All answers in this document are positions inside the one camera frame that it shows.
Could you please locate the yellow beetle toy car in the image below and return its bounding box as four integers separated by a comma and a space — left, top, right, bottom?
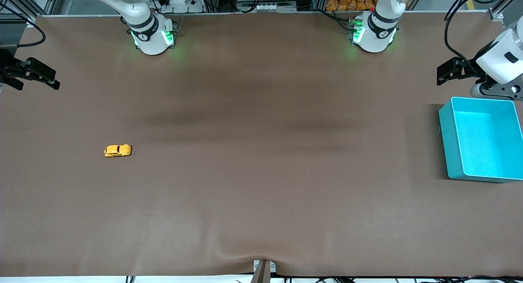
104, 144, 132, 158

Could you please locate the teal plastic box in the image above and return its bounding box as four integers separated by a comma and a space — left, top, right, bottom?
438, 97, 523, 183

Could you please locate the white power strip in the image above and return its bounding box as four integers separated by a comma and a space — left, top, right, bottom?
157, 0, 205, 13

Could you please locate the grey electronics rack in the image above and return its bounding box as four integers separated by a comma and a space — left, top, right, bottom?
237, 0, 299, 13

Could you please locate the brown table mat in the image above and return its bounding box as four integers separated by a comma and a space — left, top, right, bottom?
0, 11, 523, 277

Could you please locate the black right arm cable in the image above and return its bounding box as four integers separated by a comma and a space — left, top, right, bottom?
0, 0, 47, 48

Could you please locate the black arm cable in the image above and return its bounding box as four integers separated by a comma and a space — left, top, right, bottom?
0, 0, 47, 48
444, 0, 523, 73

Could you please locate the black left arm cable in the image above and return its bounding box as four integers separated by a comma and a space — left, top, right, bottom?
444, 0, 523, 73

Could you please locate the aluminium frame profile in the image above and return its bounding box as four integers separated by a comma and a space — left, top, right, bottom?
0, 0, 62, 16
488, 0, 523, 22

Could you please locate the metal table edge bracket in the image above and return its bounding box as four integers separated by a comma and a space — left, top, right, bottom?
253, 260, 276, 283

